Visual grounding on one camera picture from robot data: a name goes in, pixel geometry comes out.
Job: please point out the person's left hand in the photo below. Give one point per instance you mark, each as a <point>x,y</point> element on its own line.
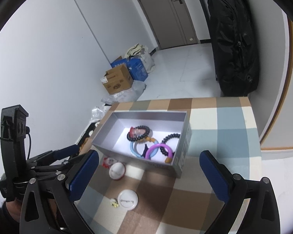
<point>13,209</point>

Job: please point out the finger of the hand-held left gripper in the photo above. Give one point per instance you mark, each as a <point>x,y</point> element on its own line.
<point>69,163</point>
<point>66,151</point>

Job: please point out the grey cardboard box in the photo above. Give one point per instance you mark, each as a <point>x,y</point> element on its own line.
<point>151,167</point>

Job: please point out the small yellow charm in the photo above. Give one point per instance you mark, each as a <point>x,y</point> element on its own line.
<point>114,203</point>

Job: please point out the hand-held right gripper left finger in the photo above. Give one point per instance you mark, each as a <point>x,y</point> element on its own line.
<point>84,173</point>

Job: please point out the white plastic bag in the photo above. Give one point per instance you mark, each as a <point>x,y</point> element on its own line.
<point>149,62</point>

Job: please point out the grey door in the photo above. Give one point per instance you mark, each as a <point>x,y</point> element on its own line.
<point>166,17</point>

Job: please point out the brown cardboard box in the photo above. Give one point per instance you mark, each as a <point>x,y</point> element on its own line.
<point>118,80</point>

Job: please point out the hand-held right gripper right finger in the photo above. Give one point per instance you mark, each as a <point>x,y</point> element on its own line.
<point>214,175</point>

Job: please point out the checked tablecloth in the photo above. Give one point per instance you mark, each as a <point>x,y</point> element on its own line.
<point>210,126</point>

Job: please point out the clear plastic wrap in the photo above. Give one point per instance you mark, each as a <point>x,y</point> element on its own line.
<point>127,93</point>

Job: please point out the flat white round badge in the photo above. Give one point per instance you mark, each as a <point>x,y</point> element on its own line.
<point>127,199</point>

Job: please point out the blue cardboard box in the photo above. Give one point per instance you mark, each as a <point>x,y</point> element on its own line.
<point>139,70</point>

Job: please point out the black yellow package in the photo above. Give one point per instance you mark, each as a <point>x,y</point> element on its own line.
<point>88,136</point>

